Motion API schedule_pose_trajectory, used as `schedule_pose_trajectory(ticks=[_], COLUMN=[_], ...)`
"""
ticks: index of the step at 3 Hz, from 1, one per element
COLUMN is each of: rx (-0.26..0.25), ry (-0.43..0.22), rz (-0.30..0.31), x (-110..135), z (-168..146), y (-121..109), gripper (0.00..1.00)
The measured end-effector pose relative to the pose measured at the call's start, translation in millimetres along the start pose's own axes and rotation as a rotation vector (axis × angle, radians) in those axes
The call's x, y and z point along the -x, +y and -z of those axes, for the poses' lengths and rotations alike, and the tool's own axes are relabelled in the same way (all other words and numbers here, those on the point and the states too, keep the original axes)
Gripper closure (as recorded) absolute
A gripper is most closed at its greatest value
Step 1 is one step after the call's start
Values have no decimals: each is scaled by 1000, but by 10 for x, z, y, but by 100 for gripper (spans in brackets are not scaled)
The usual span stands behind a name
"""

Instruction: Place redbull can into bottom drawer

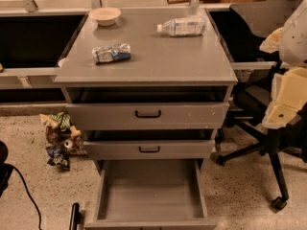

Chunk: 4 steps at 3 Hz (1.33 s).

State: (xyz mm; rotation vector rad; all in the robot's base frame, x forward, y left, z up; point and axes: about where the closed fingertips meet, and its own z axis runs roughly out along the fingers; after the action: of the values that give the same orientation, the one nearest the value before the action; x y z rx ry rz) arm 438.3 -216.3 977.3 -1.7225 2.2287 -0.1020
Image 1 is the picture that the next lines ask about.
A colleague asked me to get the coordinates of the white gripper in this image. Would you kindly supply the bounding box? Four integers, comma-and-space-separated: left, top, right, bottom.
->
259, 0, 307, 129

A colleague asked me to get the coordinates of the grey top drawer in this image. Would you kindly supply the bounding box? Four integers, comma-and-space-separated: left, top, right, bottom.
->
65, 87, 228, 130

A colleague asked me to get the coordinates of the grey drawer cabinet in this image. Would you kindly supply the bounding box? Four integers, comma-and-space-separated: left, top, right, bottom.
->
53, 7, 239, 177

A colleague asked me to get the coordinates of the grey bottom drawer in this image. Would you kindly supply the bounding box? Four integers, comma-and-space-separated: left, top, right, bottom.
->
84, 159, 217, 230

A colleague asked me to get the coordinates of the black office chair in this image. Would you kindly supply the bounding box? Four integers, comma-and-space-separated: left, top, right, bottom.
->
214, 0, 307, 210

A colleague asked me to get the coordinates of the clear plastic water bottle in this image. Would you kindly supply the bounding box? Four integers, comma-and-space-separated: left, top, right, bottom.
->
156, 16, 206, 36

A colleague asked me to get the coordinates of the wooden stick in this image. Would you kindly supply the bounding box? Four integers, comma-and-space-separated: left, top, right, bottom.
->
167, 0, 190, 4

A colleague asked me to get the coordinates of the beige bowl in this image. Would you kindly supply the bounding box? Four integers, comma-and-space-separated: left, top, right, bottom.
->
89, 7, 121, 26

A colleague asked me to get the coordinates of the green snack bag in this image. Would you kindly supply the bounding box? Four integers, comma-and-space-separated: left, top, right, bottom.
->
39, 112, 72, 131

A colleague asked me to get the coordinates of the blue snack bag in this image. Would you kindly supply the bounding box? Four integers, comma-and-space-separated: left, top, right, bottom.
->
46, 145, 70, 170

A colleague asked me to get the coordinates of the black device at left edge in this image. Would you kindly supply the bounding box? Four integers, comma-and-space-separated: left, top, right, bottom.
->
0, 141, 13, 196

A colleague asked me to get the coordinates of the black post at bottom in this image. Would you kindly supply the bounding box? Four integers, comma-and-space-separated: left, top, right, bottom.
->
69, 202, 82, 230

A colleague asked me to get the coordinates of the black cable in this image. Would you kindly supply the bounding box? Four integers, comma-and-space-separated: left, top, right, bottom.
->
9, 164, 44, 230

